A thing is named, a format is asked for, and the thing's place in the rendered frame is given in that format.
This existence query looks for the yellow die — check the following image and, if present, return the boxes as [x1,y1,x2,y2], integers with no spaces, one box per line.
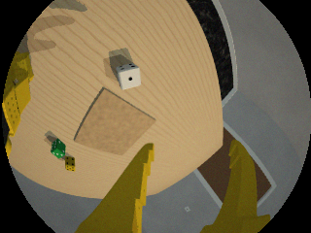
[65,156,75,172]

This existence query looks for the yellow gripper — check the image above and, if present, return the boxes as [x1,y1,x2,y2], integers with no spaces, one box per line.
[75,140,270,233]

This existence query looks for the green die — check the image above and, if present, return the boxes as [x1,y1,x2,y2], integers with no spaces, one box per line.
[51,139,66,158]

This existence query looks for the brown textured mat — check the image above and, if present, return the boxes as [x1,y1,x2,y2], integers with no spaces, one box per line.
[74,88,156,156]

